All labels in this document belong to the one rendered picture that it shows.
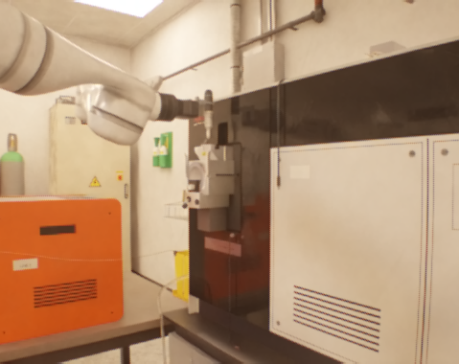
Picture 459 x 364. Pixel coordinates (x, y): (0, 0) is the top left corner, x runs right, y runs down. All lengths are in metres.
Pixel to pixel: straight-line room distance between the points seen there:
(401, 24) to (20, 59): 1.92
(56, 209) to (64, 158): 2.80
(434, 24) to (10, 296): 2.05
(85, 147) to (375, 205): 3.59
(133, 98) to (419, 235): 0.54
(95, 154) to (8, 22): 3.70
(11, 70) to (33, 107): 3.95
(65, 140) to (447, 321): 3.74
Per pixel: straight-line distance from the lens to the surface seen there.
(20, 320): 1.31
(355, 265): 0.82
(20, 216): 1.25
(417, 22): 2.13
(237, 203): 1.08
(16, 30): 0.47
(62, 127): 4.07
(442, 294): 0.74
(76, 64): 0.52
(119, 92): 0.60
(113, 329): 1.34
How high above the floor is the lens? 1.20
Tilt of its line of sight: 1 degrees down
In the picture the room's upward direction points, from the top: straight up
